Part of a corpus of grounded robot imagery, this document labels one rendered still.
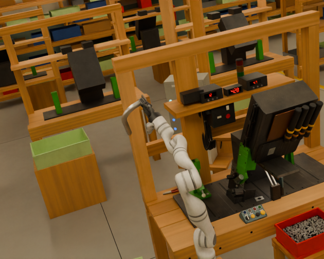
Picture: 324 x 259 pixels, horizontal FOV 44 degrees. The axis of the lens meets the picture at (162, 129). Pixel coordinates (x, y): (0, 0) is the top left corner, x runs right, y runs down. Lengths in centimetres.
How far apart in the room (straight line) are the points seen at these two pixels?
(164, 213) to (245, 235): 57
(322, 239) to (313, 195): 41
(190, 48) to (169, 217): 113
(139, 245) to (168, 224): 133
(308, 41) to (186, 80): 96
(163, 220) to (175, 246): 30
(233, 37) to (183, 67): 39
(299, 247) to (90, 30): 755
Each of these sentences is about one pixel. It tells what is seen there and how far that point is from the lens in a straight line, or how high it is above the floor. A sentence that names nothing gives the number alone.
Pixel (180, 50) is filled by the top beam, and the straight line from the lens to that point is 265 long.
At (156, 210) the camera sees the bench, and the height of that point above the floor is 88.
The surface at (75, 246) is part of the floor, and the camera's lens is 425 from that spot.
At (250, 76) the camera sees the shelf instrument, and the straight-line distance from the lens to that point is 288.
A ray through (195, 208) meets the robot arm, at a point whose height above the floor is 143.
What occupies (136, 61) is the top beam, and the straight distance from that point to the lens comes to 257.
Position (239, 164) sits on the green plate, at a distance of 274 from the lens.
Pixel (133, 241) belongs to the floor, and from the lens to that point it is 408.
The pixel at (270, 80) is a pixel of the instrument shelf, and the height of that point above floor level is 154.
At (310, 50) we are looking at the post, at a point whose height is 168.
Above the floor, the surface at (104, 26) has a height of 121.
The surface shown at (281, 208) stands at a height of 90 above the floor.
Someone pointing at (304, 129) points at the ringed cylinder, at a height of 137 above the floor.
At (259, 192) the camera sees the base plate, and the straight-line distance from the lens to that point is 287.
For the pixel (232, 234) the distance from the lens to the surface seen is 258.
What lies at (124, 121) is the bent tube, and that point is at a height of 170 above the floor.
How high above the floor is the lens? 250
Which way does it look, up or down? 23 degrees down
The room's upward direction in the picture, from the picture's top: 10 degrees counter-clockwise
